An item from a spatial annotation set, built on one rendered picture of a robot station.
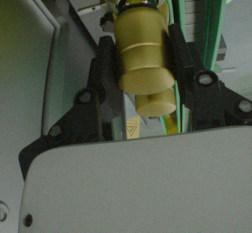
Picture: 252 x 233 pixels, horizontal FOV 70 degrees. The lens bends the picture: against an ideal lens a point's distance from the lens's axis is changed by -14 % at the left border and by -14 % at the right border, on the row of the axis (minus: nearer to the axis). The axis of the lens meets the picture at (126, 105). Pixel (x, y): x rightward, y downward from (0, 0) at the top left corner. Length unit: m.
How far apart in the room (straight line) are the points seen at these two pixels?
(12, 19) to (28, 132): 0.12
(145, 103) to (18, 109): 0.12
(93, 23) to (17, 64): 0.30
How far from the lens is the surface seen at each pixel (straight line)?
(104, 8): 0.33
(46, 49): 0.27
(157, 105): 0.16
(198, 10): 0.49
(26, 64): 0.23
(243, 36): 0.85
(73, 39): 0.44
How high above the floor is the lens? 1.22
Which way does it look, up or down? 22 degrees down
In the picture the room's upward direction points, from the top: 177 degrees clockwise
